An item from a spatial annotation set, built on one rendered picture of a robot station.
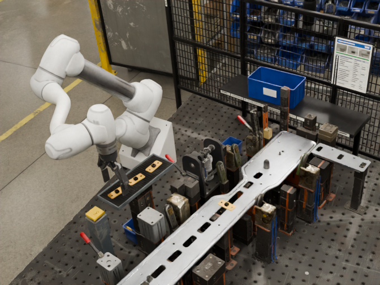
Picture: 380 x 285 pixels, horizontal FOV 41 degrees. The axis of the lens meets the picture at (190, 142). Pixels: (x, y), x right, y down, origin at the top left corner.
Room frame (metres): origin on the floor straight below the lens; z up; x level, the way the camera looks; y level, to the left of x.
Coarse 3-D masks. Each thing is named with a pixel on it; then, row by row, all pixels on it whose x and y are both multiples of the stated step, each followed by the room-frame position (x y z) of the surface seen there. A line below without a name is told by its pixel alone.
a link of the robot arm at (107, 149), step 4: (96, 144) 1.68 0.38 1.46; (108, 144) 1.66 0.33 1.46; (112, 144) 1.67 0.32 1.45; (116, 144) 1.70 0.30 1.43; (96, 148) 1.69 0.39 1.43; (100, 148) 1.67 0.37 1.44; (104, 148) 1.66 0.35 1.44; (108, 148) 1.66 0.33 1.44; (112, 148) 1.67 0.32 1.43; (116, 148) 1.69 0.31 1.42; (100, 152) 1.67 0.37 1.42; (104, 152) 1.66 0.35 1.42; (108, 152) 1.66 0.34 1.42; (112, 152) 1.67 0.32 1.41
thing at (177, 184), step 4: (176, 180) 1.82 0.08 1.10; (172, 184) 1.79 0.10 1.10; (176, 184) 1.79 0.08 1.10; (180, 184) 1.79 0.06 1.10; (172, 188) 1.79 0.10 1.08; (176, 188) 1.77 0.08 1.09; (180, 188) 1.78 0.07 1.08; (184, 188) 1.80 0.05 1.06; (172, 192) 1.79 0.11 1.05; (176, 192) 1.77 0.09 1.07; (180, 192) 1.77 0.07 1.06
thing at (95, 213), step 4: (92, 208) 1.62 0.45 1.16; (96, 208) 1.62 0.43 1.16; (88, 212) 1.60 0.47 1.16; (92, 212) 1.60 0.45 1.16; (96, 212) 1.59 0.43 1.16; (100, 212) 1.59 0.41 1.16; (104, 212) 1.59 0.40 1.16; (88, 216) 1.58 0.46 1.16; (92, 216) 1.57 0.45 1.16; (96, 216) 1.57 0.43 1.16; (100, 216) 1.57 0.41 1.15
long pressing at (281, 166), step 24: (288, 144) 2.13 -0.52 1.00; (312, 144) 2.11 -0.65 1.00; (288, 168) 1.94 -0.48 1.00; (264, 192) 1.79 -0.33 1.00; (192, 216) 1.67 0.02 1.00; (240, 216) 1.64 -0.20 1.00; (168, 240) 1.54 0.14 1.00; (216, 240) 1.51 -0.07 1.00; (144, 264) 1.42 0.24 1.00; (168, 264) 1.40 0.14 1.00; (192, 264) 1.39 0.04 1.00
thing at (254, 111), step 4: (252, 112) 2.16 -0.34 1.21; (256, 112) 2.16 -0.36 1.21; (260, 112) 2.15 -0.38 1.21; (252, 116) 2.15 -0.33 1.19; (256, 116) 2.17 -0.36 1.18; (252, 120) 2.15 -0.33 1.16; (256, 120) 2.17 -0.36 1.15; (252, 124) 2.15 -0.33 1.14; (256, 124) 2.17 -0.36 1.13; (252, 128) 2.15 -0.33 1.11; (256, 128) 2.14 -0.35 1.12; (256, 132) 2.14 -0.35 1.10; (260, 132) 2.16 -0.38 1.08; (260, 136) 2.16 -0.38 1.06
